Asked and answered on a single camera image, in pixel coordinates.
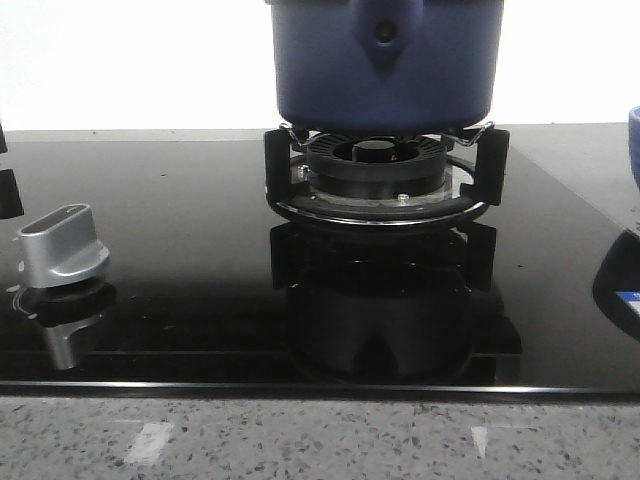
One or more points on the dark blue cooking pot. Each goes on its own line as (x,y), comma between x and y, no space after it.
(385,67)

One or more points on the light blue plastic bowl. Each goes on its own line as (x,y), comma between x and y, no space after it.
(634,143)

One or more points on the black gas burner head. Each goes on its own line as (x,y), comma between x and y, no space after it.
(376,167)

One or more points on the black glass gas cooktop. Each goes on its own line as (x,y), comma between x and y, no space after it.
(209,293)

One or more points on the black pan support grate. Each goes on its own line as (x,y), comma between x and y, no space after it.
(473,182)

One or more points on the silver stove control knob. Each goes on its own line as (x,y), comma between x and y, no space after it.
(62,248)

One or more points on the black left pan support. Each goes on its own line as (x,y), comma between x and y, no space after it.
(10,200)

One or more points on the blue sticker on cooktop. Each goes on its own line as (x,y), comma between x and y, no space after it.
(631,299)

